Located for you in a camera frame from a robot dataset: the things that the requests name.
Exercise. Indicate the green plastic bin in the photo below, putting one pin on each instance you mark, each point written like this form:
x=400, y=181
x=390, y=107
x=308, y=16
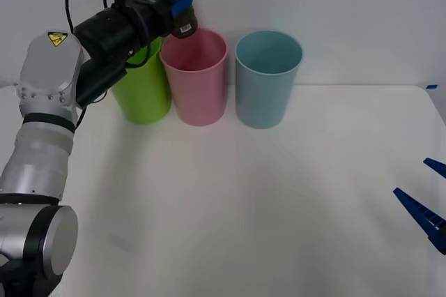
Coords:
x=146, y=101

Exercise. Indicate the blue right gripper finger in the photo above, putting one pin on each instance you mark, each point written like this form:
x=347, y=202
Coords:
x=426, y=217
x=437, y=166

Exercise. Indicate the silver and black left arm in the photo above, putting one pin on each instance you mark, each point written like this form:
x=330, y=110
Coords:
x=48, y=67

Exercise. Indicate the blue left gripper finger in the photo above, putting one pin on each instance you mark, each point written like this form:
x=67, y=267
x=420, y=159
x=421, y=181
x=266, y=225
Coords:
x=183, y=3

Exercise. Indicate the pale blue plastic bin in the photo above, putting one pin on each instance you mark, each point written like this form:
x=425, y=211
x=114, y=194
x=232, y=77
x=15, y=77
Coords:
x=265, y=101

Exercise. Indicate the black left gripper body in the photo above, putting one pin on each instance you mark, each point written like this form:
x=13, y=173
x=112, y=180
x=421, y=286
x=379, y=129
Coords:
x=158, y=14

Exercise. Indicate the pink plastic bin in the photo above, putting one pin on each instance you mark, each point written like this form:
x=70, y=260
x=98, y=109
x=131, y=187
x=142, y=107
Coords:
x=198, y=98

